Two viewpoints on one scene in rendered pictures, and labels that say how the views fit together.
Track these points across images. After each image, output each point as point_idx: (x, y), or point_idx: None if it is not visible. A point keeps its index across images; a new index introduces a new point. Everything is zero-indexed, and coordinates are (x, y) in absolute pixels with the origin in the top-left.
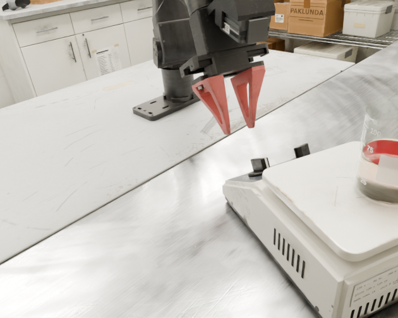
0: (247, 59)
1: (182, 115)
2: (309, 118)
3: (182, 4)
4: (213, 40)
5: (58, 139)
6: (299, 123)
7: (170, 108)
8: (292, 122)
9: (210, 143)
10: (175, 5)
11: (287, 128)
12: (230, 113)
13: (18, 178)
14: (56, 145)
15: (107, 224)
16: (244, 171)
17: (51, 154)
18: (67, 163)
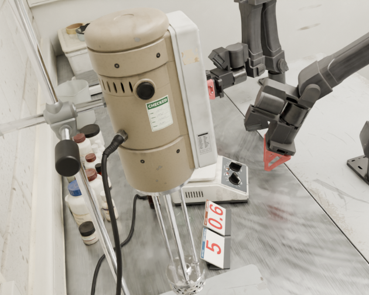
0: (267, 141)
1: (348, 176)
2: (305, 229)
3: None
4: (270, 123)
5: (342, 130)
6: (300, 221)
7: (355, 169)
8: (304, 218)
9: (299, 179)
10: None
11: (297, 213)
12: (337, 196)
13: (305, 122)
14: (334, 130)
15: (254, 144)
16: (263, 184)
17: (323, 129)
18: (310, 134)
